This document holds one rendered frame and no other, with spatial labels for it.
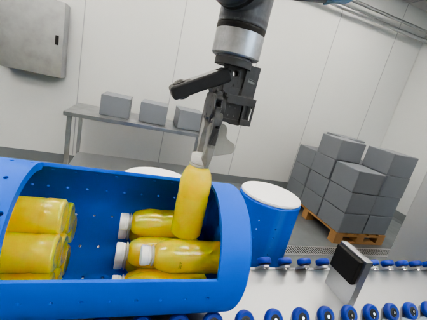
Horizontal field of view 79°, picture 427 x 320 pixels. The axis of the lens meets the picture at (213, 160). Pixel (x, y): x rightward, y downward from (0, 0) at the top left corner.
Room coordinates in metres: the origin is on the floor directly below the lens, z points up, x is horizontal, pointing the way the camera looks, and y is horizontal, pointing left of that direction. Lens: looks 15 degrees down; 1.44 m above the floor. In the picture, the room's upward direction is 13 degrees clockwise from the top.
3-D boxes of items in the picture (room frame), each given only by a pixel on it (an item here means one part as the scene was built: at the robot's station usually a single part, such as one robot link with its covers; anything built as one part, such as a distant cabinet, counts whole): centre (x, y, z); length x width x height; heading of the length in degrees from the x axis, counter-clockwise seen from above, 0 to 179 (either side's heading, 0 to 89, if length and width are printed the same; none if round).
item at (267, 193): (1.15, -0.30, 1.03); 0.28 x 0.28 x 0.01
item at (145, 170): (0.99, 0.21, 1.03); 0.28 x 0.28 x 0.01
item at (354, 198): (3.54, -1.80, 0.59); 1.20 x 0.80 x 1.19; 19
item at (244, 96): (0.53, 0.00, 1.43); 0.09 x 0.08 x 0.12; 109
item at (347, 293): (0.69, -0.46, 1.00); 0.10 x 0.04 x 0.15; 19
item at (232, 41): (0.53, 0.01, 1.52); 0.10 x 0.09 x 0.05; 19
